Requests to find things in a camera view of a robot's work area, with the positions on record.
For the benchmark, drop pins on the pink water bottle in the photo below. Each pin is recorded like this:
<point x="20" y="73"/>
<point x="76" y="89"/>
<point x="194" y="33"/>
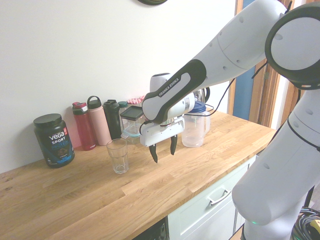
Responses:
<point x="98" y="125"/>

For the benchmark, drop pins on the red water bottle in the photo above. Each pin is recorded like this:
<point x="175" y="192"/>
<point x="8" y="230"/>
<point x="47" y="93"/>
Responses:
<point x="83" y="130"/>

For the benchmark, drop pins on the clear bottle with green lid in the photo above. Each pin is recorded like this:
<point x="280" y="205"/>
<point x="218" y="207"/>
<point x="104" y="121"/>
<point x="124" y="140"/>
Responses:
<point x="123" y="104"/>

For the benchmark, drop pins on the glass container with teal lid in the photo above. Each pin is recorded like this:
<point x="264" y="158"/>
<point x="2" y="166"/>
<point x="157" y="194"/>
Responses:
<point x="131" y="136"/>

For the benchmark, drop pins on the clear container with black lid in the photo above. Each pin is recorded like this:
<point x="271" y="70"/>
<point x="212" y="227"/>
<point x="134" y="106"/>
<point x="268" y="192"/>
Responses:
<point x="132" y="113"/>

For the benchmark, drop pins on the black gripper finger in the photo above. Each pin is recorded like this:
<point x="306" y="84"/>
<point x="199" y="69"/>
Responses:
<point x="154" y="153"/>
<point x="173" y="145"/>

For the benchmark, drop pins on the clear pitcher with blue lid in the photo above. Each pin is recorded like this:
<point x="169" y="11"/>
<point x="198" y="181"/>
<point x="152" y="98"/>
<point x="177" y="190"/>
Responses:
<point x="195" y="130"/>

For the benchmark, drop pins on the black dishwasher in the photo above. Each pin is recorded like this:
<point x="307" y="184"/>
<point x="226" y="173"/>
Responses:
<point x="152" y="231"/>

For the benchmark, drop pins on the black Vega protein tub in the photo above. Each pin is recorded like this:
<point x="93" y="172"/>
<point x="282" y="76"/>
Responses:
<point x="53" y="142"/>

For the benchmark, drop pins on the clear drinking glass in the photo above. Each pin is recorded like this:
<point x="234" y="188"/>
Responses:
<point x="117" y="155"/>

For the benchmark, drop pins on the jar with red checkered lid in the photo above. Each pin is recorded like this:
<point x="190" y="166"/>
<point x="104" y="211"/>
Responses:
<point x="135" y="101"/>

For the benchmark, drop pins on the glass French press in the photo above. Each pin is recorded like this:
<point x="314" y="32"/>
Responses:
<point x="201" y="95"/>

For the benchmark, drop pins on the black round wall clock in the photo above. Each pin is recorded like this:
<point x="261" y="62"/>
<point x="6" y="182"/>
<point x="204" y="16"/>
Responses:
<point x="152" y="1"/>

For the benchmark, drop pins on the black shaker bottle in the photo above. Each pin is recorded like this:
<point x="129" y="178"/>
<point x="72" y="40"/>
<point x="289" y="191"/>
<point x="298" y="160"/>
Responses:
<point x="112" y="120"/>

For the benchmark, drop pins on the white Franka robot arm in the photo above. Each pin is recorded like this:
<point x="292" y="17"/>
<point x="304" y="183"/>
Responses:
<point x="250" y="37"/>

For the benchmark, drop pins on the wooden door frame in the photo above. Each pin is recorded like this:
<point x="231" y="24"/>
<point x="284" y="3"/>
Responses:
<point x="261" y="100"/>

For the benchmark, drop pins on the pale cabinet front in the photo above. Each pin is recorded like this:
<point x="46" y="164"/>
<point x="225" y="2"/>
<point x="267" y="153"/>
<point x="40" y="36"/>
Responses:
<point x="200" y="220"/>

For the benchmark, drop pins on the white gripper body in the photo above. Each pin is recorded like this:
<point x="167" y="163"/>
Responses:
<point x="160" y="133"/>

